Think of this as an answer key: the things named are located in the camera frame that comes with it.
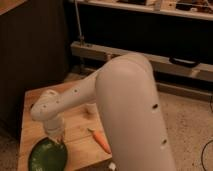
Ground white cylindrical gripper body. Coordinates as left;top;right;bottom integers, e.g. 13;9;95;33
43;116;65;137

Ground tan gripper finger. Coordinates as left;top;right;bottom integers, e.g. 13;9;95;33
55;135;64;144

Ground green ceramic bowl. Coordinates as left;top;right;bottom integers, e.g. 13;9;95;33
28;138;68;171

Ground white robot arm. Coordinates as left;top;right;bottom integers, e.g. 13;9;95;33
30;53;176;171

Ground small wooden table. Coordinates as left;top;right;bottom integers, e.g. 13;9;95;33
18;81;111;171

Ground orange carrot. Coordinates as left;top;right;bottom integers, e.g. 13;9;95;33
88;129;111;154

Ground white plastic bottle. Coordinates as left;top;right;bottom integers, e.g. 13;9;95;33
108;162;116;171

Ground metal pole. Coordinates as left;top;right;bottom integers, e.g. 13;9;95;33
74;0;86;73

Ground long grey case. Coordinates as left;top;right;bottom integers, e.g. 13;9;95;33
70;41;213;82

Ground cluttered top shelf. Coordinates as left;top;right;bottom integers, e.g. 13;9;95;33
68;0;213;21

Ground black case handle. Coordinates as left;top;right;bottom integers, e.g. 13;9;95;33
169;57;200;68

